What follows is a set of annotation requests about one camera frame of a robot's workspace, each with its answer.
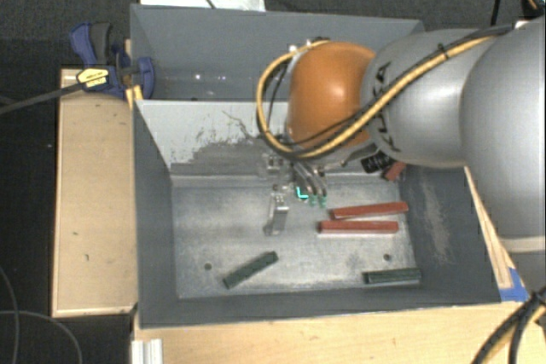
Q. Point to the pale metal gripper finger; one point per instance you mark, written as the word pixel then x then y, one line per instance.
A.
pixel 278 217
pixel 273 164

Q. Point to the grey metal bin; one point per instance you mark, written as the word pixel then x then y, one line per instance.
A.
pixel 230 226

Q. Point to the dark green flat block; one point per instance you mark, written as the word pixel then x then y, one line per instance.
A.
pixel 392 276
pixel 251 269

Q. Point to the red-brown flat block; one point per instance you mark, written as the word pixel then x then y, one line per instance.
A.
pixel 369 210
pixel 396 172
pixel 358 227

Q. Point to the pale wood board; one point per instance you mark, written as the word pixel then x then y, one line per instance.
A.
pixel 96 200

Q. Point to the black cylinder on white bracket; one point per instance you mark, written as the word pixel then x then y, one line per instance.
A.
pixel 375 163

